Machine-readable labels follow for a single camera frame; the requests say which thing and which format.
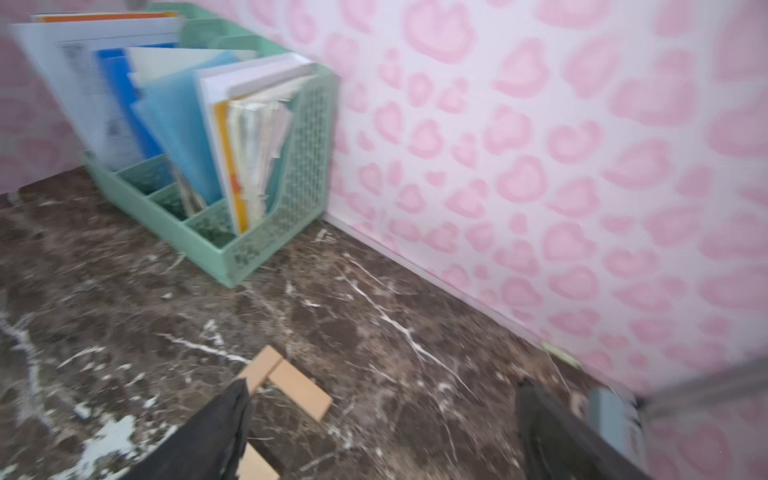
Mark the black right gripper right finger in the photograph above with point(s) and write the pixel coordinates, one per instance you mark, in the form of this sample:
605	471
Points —
558	445

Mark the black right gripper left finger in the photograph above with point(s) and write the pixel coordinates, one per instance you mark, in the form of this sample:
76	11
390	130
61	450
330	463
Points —
209	445

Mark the wooden block vertical top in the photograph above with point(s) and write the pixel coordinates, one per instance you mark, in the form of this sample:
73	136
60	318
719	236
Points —
259	369

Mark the wooden block horizontal top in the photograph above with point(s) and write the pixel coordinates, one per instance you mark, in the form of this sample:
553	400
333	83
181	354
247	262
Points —
299	388

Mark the grey blue board eraser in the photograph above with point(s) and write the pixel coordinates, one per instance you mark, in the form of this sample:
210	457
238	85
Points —
617	421

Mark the green file organizer box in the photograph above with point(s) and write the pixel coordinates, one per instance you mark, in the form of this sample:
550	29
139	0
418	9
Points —
155	193

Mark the white binder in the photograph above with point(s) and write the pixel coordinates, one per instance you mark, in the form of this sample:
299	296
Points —
247	116

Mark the teal folder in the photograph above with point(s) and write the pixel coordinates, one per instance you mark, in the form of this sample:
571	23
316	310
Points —
170	108

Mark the blue folder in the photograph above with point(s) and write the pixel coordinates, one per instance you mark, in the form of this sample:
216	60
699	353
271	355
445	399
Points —
126	72

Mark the white papers left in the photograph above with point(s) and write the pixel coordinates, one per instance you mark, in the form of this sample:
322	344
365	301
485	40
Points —
64	51

